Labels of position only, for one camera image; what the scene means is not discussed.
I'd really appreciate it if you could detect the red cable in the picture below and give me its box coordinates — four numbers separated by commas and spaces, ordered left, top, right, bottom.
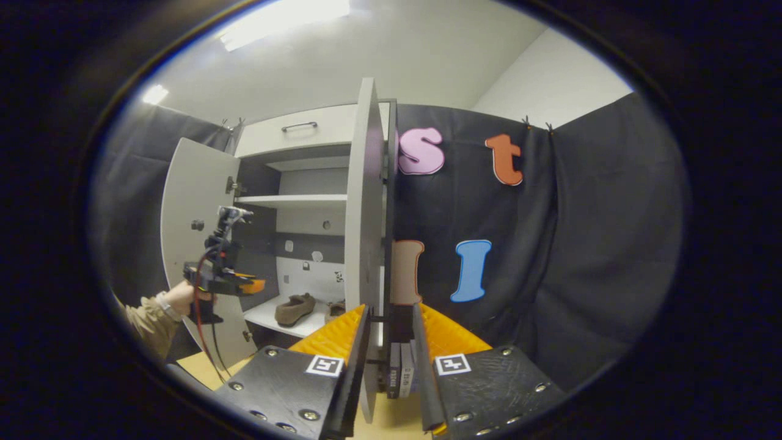
193, 269, 222, 383

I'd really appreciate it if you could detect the light wristband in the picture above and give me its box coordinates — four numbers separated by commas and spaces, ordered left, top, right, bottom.
156, 292, 183, 323

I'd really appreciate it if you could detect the dark book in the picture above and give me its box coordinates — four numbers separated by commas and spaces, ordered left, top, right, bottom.
387, 342, 404, 399

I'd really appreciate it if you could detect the grey shoe cabinet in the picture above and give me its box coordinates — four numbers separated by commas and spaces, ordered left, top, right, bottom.
229, 100, 399, 395

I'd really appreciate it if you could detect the large ceiling light panel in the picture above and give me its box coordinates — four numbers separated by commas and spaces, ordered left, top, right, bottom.
219, 0, 352, 53

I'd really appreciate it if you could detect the black cable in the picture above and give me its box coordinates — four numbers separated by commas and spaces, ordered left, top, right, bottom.
211, 323, 234, 376

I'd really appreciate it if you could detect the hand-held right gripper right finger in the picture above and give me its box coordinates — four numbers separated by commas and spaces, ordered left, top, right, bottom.
411, 302, 569, 440

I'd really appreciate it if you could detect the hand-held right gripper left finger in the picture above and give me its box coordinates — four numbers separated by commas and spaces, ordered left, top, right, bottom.
214, 304, 371, 440

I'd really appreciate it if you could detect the light-spined book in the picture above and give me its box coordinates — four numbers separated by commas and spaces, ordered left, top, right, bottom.
400, 345, 418, 398

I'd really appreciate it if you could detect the grey door with camera sticker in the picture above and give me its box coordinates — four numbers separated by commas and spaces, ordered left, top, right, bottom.
160, 137, 257, 370

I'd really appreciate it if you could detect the cream cabinet drawer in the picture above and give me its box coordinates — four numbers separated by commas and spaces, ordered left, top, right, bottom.
234, 103, 392, 158

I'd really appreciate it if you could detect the grey door with headphones sticker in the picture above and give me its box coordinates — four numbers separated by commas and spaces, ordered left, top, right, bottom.
344, 78, 387, 424

